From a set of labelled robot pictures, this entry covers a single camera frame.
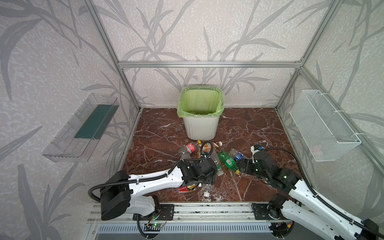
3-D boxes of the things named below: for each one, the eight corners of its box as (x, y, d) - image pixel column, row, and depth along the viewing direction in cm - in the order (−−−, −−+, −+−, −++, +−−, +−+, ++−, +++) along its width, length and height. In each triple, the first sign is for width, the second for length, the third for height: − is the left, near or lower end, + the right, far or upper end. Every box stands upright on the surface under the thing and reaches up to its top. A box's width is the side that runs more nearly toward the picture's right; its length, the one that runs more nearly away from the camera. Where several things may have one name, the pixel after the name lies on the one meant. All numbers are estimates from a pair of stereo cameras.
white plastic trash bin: (188, 146, 100) (183, 118, 77) (188, 140, 103) (184, 111, 80) (215, 146, 100) (219, 118, 77) (215, 140, 103) (218, 111, 80)
